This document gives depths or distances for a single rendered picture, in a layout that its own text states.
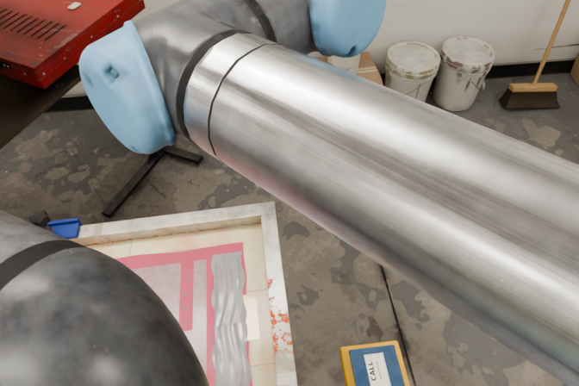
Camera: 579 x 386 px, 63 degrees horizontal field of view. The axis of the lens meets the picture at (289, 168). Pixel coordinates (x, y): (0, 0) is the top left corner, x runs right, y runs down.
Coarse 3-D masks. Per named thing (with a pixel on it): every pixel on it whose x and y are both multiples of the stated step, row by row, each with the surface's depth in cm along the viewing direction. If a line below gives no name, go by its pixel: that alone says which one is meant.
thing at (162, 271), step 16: (144, 256) 114; (160, 256) 114; (176, 256) 113; (192, 256) 113; (208, 256) 113; (144, 272) 111; (160, 272) 110; (176, 272) 110; (208, 272) 110; (160, 288) 108; (176, 288) 108; (208, 288) 107; (176, 304) 105; (208, 304) 105; (208, 320) 102
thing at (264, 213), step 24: (168, 216) 117; (192, 216) 117; (216, 216) 116; (240, 216) 116; (264, 216) 115; (72, 240) 114; (96, 240) 116; (120, 240) 117; (264, 240) 111; (288, 312) 99; (288, 336) 95; (288, 360) 92; (288, 384) 89
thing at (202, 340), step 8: (208, 328) 101; (192, 336) 100; (200, 336) 100; (208, 336) 100; (192, 344) 99; (200, 344) 99; (208, 344) 99; (248, 344) 98; (200, 352) 97; (208, 352) 97; (248, 352) 97; (200, 360) 96; (208, 360) 96; (248, 360) 96; (208, 368) 95; (208, 376) 94
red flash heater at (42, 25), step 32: (0, 0) 174; (32, 0) 174; (64, 0) 174; (96, 0) 174; (128, 0) 177; (0, 32) 159; (32, 32) 159; (64, 32) 159; (96, 32) 166; (32, 64) 147; (64, 64) 157
